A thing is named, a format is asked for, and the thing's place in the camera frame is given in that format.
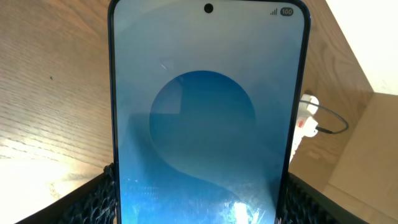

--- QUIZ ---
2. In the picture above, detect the brown cardboard panel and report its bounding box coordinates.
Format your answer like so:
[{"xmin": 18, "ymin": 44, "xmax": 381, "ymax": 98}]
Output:
[{"xmin": 323, "ymin": 93, "xmax": 397, "ymax": 223}]

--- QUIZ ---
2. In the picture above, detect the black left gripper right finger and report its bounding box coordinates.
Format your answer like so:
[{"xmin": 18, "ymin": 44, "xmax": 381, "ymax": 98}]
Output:
[{"xmin": 281, "ymin": 174, "xmax": 367, "ymax": 224}]

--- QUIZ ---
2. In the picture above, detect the white power strip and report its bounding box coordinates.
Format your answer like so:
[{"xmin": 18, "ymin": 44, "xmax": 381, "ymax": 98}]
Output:
[{"xmin": 289, "ymin": 119, "xmax": 310, "ymax": 162}]

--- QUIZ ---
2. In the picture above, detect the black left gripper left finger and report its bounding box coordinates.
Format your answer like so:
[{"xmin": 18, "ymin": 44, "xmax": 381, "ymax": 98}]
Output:
[{"xmin": 17, "ymin": 164, "xmax": 117, "ymax": 224}]

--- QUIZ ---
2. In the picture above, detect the white USB charger plug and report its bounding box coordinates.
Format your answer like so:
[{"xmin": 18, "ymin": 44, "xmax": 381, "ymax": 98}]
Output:
[{"xmin": 296, "ymin": 94, "xmax": 319, "ymax": 138}]

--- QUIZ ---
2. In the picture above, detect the black USB charging cable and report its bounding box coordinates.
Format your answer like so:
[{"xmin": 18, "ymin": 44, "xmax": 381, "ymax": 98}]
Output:
[{"xmin": 300, "ymin": 100, "xmax": 349, "ymax": 135}]

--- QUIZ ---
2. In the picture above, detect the blue Galaxy smartphone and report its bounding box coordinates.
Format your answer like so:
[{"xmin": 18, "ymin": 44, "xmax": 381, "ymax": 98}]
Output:
[{"xmin": 108, "ymin": 0, "xmax": 310, "ymax": 224}]

